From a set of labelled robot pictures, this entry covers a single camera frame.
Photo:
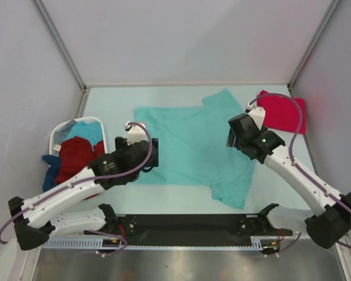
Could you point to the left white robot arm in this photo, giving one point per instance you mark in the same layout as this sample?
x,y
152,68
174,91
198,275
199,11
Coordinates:
x,y
40,218

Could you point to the folded red t-shirt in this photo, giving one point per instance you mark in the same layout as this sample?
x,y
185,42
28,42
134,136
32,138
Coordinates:
x,y
281,113

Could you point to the dark red t-shirt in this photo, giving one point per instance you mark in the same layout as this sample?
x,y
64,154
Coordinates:
x,y
75,154

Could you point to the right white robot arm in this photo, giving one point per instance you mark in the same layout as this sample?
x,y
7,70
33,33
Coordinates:
x,y
331,210

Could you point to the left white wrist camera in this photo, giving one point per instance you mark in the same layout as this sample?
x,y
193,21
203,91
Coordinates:
x,y
135,133

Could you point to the light blue cable duct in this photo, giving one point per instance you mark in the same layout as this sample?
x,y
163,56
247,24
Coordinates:
x,y
83,243

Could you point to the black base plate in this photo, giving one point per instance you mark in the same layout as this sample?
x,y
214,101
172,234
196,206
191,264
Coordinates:
x,y
193,230

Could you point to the light blue t-shirt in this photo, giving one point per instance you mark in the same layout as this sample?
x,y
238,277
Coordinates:
x,y
90,131

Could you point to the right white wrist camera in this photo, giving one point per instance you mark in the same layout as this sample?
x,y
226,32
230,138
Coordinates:
x,y
257,114

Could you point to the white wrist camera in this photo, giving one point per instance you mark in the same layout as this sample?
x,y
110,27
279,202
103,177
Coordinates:
x,y
135,133
257,114

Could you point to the white laundry basket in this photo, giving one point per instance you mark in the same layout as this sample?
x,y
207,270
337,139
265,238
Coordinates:
x,y
59,133

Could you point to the teal t-shirt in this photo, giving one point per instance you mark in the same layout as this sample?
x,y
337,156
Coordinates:
x,y
193,151

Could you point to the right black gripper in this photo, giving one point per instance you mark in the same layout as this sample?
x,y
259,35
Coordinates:
x,y
230,140

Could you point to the dark blue t-shirt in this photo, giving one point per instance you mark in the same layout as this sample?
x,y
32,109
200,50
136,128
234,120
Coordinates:
x,y
52,173

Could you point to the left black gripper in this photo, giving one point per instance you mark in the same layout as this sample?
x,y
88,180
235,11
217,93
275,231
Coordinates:
x,y
121,145

